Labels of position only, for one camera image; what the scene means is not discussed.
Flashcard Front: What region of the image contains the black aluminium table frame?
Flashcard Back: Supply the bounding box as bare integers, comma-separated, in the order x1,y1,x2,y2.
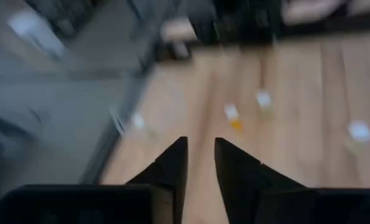
153,12,370,63

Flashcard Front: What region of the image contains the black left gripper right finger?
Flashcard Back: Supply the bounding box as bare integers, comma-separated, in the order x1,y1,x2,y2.
214,138,307,224

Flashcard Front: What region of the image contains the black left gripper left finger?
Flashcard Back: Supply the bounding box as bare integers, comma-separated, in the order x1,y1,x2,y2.
125,136,189,224

